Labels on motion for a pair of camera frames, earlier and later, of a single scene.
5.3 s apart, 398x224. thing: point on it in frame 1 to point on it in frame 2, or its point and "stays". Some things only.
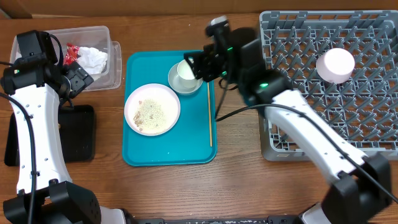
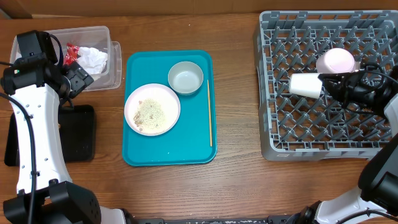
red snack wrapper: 71,54 stays
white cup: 186,75 to 306,84
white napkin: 92,60 stays
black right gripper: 201,65 to 337,86
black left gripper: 81,79 stays
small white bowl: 335,65 stays
